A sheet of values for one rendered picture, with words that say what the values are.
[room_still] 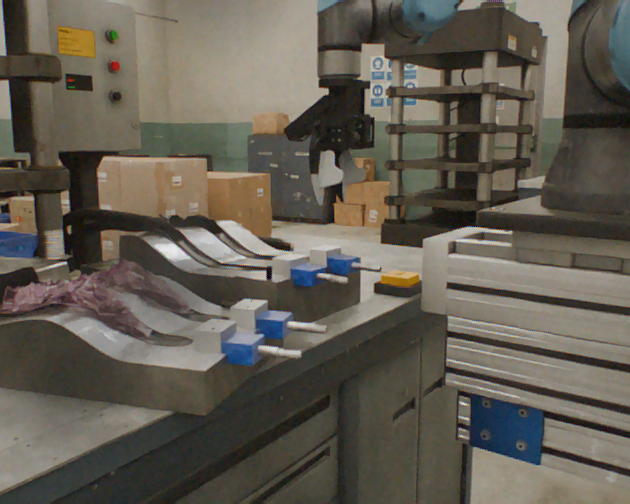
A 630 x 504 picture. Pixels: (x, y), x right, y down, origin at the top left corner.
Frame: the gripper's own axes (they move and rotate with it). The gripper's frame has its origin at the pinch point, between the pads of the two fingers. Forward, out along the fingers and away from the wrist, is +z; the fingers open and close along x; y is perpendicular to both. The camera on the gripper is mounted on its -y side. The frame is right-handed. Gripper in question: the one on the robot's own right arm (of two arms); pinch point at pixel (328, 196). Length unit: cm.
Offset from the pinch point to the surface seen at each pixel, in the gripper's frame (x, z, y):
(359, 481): 7, 57, 3
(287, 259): -13.0, 9.2, 0.6
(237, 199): 343, 46, -323
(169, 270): -17.7, 12.9, -22.1
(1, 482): -67, 21, 8
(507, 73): 647, -79, -184
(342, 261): -2.1, 10.9, 4.4
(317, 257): -2.5, 10.6, -0.6
